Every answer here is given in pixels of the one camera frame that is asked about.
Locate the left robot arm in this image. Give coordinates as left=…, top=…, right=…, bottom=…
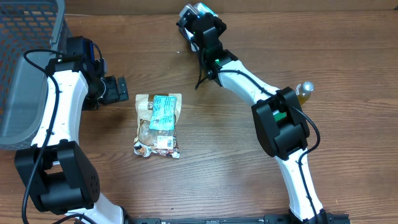
left=14, top=36, right=132, bottom=223

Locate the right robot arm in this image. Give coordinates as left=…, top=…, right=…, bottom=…
left=177, top=7, right=327, bottom=223

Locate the grey plastic mesh basket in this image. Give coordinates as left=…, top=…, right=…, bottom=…
left=1, top=0, right=71, bottom=151

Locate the green lid white jar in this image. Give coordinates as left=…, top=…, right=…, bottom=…
left=273, top=110, right=287, bottom=121

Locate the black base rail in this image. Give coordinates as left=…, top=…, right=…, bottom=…
left=129, top=211, right=351, bottom=224

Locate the colourful snack packet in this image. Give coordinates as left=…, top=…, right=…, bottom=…
left=133, top=144, right=180, bottom=159

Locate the white barcode scanner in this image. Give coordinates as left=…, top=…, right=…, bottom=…
left=179, top=27, right=199, bottom=53

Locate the yellow Vim dish soap bottle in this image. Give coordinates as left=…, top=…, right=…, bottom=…
left=295, top=81, right=315, bottom=105

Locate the green wet wipes pack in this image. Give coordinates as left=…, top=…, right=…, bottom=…
left=149, top=95, right=177, bottom=131

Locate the brown Pantree bag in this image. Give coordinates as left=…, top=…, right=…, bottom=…
left=134, top=93, right=182, bottom=151

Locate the green Kleenex tissue pack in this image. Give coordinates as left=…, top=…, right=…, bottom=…
left=194, top=2, right=218, bottom=17

